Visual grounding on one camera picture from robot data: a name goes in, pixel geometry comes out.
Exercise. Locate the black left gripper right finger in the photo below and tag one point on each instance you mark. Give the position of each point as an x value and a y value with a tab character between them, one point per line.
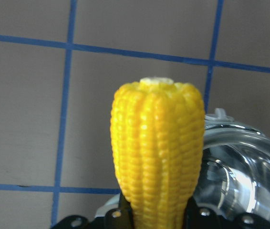
196	217

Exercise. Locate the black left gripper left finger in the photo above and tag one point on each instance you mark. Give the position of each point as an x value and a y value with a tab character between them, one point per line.
116	213

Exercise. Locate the glass pot lid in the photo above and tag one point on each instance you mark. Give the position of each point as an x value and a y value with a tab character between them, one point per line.
240	167

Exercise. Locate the yellow corn cob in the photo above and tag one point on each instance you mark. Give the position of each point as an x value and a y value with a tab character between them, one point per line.
156	129

